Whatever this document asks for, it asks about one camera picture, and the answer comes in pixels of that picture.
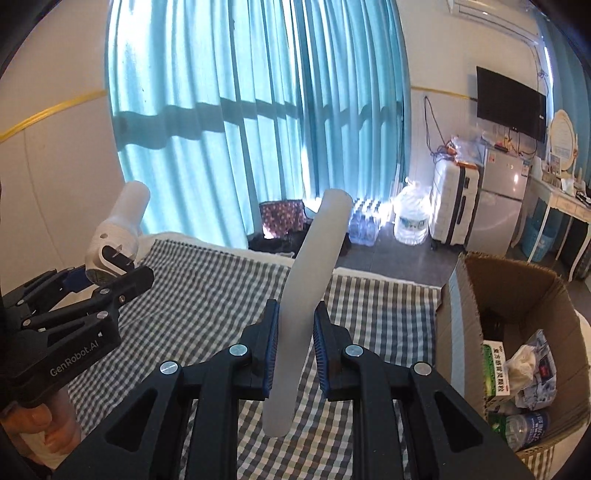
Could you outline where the white air conditioner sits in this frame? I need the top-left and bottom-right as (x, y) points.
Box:
(447, 0), (537, 31)

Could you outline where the white suitcase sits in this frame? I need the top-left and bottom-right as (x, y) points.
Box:
(429, 160), (480, 246)

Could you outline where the teal corner curtain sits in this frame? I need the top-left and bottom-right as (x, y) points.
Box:
(534, 8), (591, 185)

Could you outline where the green 999 medicine box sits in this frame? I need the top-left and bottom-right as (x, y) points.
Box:
(483, 340), (511, 410)

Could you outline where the black shoes pile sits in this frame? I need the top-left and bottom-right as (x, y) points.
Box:
(249, 230), (308, 256)

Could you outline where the white cylindrical bottle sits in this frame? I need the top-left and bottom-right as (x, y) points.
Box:
(85, 181), (150, 285)

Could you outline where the purple dotted bag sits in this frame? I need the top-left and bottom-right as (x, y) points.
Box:
(259, 200), (305, 239)

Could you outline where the silver mini fridge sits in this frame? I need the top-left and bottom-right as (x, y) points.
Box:
(466, 144), (528, 256)

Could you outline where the person's left hand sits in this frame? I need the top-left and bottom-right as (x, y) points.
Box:
(1, 387), (82, 469)

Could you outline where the white vanity table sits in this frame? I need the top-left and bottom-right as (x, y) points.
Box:
(527, 177), (590, 283)

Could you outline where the bottled water pack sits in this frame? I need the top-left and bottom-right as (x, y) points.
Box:
(348, 198), (393, 247)

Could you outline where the black wall television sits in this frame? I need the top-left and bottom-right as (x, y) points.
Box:
(476, 66), (547, 142)

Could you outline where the blue laundry basket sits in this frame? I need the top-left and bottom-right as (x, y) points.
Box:
(521, 216), (558, 259)

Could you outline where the white plastic tube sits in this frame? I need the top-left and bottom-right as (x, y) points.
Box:
(263, 189), (353, 437)

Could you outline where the navy white wipes pack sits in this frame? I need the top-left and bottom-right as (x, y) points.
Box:
(505, 329), (557, 411)

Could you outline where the cardboard box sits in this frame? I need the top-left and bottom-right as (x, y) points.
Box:
(435, 253), (590, 466)

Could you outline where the large water jug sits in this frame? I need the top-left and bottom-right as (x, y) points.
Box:
(393, 179), (431, 246)

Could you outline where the oval vanity mirror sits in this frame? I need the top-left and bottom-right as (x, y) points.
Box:
(547, 109), (578, 175)

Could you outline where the teal window curtain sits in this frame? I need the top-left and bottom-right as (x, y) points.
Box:
(106, 1), (411, 248)

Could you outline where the clear floss pick jar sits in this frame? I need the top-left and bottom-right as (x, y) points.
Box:
(488, 410), (550, 452)

